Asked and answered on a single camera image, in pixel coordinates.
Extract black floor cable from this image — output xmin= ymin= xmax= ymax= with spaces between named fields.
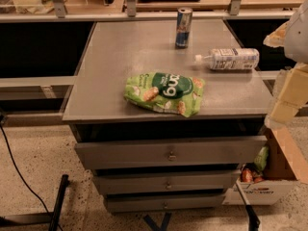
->
xmin=0 ymin=124 xmax=64 ymax=231

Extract grey drawer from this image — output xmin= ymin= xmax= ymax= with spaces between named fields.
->
xmin=93 ymin=169 xmax=240 ymax=195
xmin=75 ymin=136 xmax=267 ymax=169
xmin=104 ymin=193 xmax=224 ymax=213

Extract bottom grey drawer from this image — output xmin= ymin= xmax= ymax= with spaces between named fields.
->
xmin=104 ymin=193 xmax=224 ymax=213

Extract green snack bag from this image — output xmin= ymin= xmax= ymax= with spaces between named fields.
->
xmin=124 ymin=72 xmax=205 ymax=117

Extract top grey drawer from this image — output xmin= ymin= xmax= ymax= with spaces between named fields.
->
xmin=75 ymin=136 xmax=267 ymax=169

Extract green bag in box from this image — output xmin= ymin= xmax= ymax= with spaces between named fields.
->
xmin=254 ymin=145 xmax=270 ymax=171

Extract black stand leg right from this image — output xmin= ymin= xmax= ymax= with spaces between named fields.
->
xmin=236 ymin=181 xmax=261 ymax=231

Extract cardboard box with groceries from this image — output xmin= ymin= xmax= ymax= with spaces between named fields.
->
xmin=222 ymin=125 xmax=308 ymax=206

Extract orange packets in box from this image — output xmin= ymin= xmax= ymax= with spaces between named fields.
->
xmin=241 ymin=168 xmax=264 ymax=183

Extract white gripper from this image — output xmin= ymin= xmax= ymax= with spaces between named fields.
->
xmin=263 ymin=0 xmax=308 ymax=129

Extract metal shelf rail frame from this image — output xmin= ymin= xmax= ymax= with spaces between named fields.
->
xmin=0 ymin=0 xmax=305 ymax=23

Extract clear plastic water bottle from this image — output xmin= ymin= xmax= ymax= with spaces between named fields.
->
xmin=194 ymin=48 xmax=260 ymax=70

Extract black metal stand leg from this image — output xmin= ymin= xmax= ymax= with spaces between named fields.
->
xmin=0 ymin=174 xmax=69 ymax=231

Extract blue silver energy drink can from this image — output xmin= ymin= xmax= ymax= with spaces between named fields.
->
xmin=175 ymin=8 xmax=193 ymax=48

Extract middle grey drawer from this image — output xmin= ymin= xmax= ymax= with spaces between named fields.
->
xmin=93 ymin=169 xmax=240 ymax=195

